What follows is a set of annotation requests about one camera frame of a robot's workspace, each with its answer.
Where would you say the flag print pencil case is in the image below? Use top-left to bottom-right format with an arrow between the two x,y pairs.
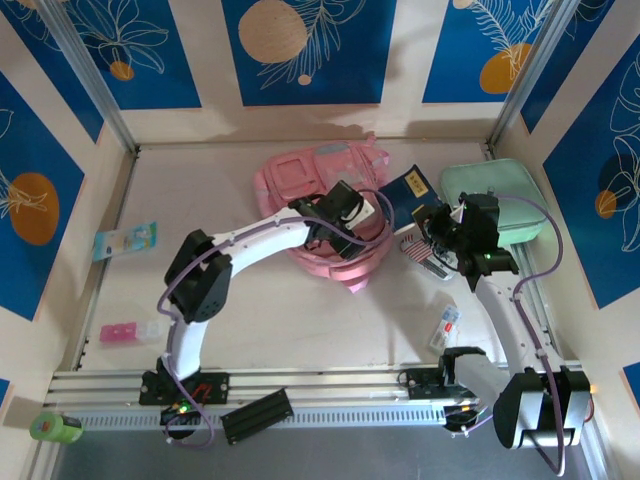
398,232 -> 457,282

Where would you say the blue book with yellow label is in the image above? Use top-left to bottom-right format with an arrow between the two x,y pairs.
379,163 -> 444,234

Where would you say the pink student backpack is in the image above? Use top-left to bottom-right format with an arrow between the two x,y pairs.
252,132 -> 396,296

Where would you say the light blue tissue pack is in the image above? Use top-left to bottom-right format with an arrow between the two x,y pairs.
94,222 -> 159,261

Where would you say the mint green zip pouch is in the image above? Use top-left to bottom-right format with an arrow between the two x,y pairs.
439,158 -> 550,246

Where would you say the clear packet with red label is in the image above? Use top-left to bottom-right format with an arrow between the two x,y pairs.
425,303 -> 462,354

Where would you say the electronics board with orange LED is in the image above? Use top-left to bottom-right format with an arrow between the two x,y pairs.
443,399 -> 494,432

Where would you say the black ridged block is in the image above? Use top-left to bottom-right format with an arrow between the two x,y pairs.
220,388 -> 295,445

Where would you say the pink plastic eraser box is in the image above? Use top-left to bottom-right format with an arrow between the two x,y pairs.
101,324 -> 137,344

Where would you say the electronics board with green LED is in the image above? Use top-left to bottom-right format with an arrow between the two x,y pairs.
159,402 -> 201,429

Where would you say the green tape roll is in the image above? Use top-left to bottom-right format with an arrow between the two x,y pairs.
29,412 -> 85,445

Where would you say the aluminium side rail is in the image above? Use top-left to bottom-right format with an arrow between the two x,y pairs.
482,142 -> 560,362
71,149 -> 141,372

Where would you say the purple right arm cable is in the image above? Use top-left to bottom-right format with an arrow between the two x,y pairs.
449,194 -> 569,476

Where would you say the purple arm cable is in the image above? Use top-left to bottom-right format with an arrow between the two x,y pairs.
449,194 -> 569,476
158,188 -> 396,450

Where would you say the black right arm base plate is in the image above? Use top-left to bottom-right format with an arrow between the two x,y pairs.
399,367 -> 451,401

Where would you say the aluminium frame post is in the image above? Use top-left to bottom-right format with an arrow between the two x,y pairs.
485,0 -> 585,151
37,0 -> 140,154

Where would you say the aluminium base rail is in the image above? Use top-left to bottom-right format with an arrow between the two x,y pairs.
44,360 -> 586,407

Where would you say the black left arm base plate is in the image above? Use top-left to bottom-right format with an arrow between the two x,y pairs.
138,372 -> 230,406

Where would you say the grey slotted cable duct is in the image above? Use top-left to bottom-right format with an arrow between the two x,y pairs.
79,403 -> 446,432

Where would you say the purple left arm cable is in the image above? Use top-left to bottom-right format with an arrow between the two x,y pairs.
158,188 -> 396,450

